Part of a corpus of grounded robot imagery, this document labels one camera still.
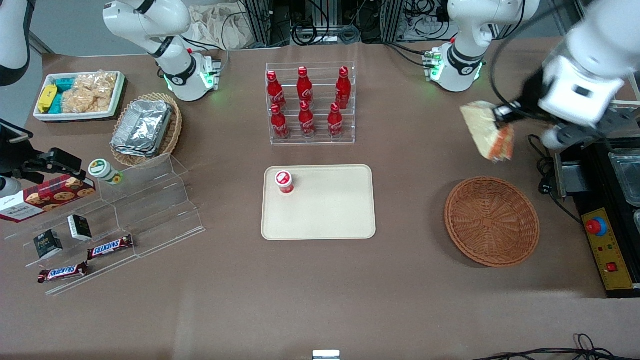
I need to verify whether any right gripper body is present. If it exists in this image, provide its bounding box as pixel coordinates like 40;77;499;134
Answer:
0;119;37;185

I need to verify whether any triangle sandwich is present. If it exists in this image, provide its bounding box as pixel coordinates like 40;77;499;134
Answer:
459;100;516;164

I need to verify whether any light wicker basket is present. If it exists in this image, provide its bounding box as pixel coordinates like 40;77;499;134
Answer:
110;92;183;168

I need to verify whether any brown round wicker basket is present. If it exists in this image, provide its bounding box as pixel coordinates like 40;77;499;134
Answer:
444;176;541;268

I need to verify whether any cream plastic tray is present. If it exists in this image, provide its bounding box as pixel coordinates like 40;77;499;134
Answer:
261;164;377;241

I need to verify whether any green lidded white jar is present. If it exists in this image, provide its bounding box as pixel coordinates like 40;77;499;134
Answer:
88;158;124;186

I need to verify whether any red tartan cookie box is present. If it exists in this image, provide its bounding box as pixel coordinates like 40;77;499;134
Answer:
0;175;96;223

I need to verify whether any white plastic snack bin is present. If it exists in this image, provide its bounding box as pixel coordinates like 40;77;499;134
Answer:
33;70;127;122

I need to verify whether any yellow snack packet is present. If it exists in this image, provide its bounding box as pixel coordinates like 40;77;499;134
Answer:
38;84;58;114

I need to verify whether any foil food container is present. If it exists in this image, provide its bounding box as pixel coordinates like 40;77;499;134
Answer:
110;134;167;159
115;99;174;147

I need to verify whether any small black carton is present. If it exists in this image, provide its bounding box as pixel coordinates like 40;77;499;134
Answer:
67;215;93;242
33;230;64;260

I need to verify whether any clear rice cracker bag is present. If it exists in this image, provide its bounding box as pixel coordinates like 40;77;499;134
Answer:
61;71;119;115

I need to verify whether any Snickers chocolate bar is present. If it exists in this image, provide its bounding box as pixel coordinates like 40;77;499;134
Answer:
87;235;134;261
37;261;89;284

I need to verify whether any clear metal-rimmed pan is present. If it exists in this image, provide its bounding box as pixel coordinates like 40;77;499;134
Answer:
609;150;640;208

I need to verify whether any clear acrylic stepped shelf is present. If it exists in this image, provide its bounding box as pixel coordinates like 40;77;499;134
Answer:
5;154;206;296

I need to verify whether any black machine housing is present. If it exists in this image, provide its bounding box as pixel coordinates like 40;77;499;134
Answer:
554;137;640;299

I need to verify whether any yellow control panel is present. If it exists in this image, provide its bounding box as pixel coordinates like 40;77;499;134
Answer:
581;207;636;292

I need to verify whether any red cola bottle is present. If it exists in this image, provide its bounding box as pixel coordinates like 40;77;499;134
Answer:
266;70;287;112
298;100;316;138
270;104;290;140
327;103;344;139
335;66;352;110
297;66;314;108

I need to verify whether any beige cloth bag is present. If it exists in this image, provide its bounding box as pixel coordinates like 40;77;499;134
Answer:
187;4;251;51

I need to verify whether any clear acrylic bottle rack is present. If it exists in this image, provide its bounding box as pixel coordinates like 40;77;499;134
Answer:
265;61;357;146

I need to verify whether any red white lidded cup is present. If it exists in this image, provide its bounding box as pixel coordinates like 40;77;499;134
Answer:
274;170;295;195

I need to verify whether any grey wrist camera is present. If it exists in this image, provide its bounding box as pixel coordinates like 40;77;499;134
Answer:
0;175;24;199
542;111;638;151

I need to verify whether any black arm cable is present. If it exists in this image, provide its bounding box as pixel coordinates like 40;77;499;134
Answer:
489;15;532;108

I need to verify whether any black power cable with plug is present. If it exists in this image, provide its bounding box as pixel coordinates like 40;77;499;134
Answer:
527;134;585;225

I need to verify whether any aluminium frame post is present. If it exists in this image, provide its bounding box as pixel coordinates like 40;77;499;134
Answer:
242;0;273;47
382;0;406;42

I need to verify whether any black cable bundle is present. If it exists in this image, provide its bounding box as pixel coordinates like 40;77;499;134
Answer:
289;0;362;47

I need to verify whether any black floor cable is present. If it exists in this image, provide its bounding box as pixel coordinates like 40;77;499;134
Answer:
472;333;640;360

